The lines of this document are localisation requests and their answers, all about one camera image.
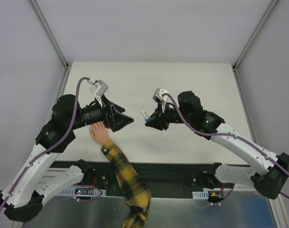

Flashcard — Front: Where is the blue nail polish bottle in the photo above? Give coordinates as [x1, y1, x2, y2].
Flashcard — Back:
[145, 117, 152, 123]

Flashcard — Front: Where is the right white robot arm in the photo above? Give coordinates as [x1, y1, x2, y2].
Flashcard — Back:
[141, 88, 289, 200]

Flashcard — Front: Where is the yellow plaid sleeve forearm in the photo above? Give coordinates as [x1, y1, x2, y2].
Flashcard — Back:
[101, 141, 152, 228]

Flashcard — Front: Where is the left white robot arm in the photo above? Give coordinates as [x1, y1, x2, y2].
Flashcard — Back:
[0, 95, 134, 223]

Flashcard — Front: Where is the mannequin hand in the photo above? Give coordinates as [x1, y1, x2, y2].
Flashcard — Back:
[90, 122, 110, 146]

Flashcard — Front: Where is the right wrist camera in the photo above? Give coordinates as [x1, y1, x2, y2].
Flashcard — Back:
[153, 88, 169, 103]

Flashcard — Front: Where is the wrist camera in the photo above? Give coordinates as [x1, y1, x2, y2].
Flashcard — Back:
[90, 80, 109, 97]
[153, 88, 169, 103]

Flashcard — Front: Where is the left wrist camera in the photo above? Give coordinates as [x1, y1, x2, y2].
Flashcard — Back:
[90, 80, 109, 97]

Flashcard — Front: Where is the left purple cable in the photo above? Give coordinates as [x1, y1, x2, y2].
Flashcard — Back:
[0, 76, 97, 221]

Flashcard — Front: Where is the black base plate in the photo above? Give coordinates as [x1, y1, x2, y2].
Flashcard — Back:
[49, 161, 257, 198]

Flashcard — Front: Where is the left aluminium frame post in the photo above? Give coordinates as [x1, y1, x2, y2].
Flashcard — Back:
[28, 0, 73, 71]

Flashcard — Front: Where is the aluminium frame post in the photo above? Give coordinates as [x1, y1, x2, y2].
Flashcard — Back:
[231, 0, 282, 72]
[28, 0, 73, 71]

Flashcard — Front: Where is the right white cable duct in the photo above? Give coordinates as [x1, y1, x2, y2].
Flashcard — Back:
[192, 190, 209, 200]

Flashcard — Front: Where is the right aluminium frame post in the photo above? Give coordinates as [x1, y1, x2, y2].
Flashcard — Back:
[231, 0, 282, 72]

